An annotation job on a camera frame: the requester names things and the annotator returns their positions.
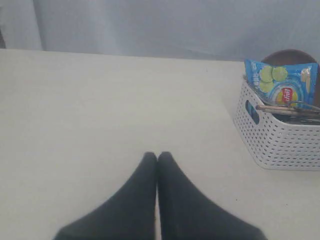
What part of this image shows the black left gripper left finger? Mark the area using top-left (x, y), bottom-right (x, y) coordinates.
top-left (55, 152), bottom-right (157, 240)

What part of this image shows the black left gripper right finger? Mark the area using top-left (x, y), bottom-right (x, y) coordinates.
top-left (157, 152), bottom-right (266, 240)

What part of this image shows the brown wooden chopstick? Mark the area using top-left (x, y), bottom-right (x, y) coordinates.
top-left (256, 108), bottom-right (320, 117)
top-left (255, 104), bottom-right (320, 112)

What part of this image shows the blue chips bag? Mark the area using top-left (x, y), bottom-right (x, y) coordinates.
top-left (244, 59), bottom-right (319, 105)

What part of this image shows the brown wooden plate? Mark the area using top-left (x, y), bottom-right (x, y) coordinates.
top-left (262, 49), bottom-right (317, 65)

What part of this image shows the silver metal fork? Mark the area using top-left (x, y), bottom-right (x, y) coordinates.
top-left (285, 100), bottom-right (320, 111)

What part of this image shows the white perforated plastic basket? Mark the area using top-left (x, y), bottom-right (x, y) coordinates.
top-left (233, 81), bottom-right (320, 171)

